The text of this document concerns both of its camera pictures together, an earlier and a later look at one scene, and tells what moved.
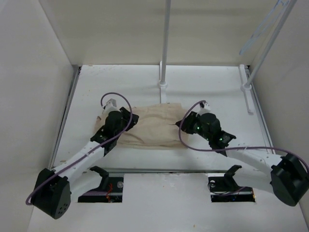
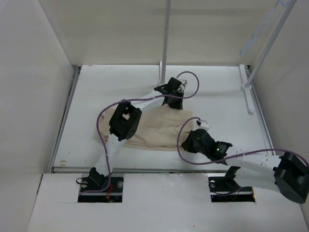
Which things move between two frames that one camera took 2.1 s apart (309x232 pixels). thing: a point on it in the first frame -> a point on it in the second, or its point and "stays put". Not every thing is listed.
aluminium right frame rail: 268,141 stays put
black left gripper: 126,115 -> 178,106
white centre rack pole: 163,84 stays put
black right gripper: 188,123 -> 187,145
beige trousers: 156,128 stays put
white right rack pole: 246,86 stays put
